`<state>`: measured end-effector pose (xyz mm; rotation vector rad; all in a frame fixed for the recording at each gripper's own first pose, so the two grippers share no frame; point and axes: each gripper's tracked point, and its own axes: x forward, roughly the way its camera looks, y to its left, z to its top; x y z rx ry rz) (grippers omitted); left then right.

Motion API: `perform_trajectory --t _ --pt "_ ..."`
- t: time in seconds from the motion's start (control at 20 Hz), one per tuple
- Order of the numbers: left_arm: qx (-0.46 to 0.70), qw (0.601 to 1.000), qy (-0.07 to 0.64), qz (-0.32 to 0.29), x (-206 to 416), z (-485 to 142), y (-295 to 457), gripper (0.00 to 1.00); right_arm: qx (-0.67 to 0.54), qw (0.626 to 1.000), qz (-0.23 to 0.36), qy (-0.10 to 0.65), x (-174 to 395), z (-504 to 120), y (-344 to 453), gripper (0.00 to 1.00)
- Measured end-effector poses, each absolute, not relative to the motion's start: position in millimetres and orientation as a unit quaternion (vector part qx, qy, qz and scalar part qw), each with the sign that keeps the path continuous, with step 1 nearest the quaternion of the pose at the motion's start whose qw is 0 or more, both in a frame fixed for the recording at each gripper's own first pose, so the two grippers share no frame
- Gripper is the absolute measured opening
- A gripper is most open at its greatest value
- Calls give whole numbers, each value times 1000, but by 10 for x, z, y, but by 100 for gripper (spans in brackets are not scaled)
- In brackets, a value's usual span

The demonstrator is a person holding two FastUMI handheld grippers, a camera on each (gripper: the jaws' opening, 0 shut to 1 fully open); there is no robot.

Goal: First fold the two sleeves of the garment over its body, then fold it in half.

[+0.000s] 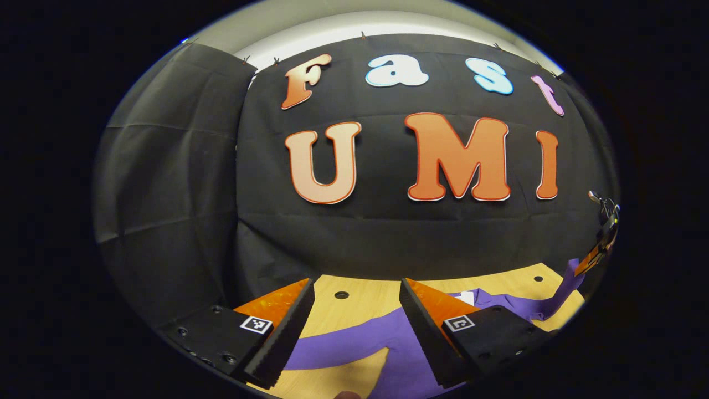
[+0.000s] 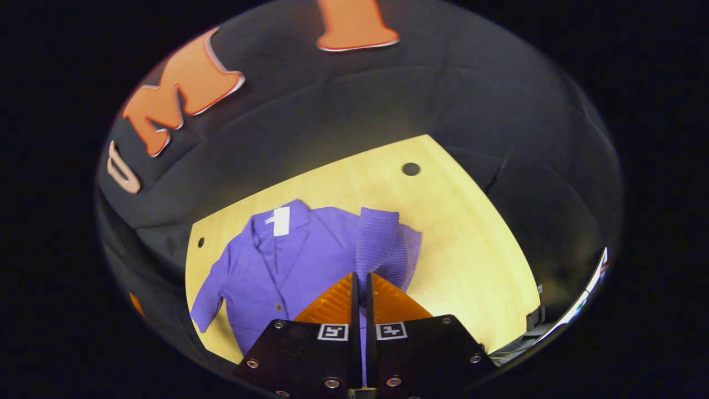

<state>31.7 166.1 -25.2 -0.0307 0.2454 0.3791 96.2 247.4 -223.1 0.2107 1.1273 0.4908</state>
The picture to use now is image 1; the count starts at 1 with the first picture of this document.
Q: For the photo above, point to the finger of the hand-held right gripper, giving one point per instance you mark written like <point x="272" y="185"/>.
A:
<point x="590" y="260"/>

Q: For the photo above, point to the plain black backdrop cloth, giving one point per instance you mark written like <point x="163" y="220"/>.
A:
<point x="166" y="194"/>

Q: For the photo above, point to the purple shirt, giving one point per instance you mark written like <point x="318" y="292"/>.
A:
<point x="399" y="343"/>

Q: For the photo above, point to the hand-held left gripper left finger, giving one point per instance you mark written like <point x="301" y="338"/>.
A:
<point x="285" y="332"/>

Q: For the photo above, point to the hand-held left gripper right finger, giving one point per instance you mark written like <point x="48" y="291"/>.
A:
<point x="424" y="332"/>

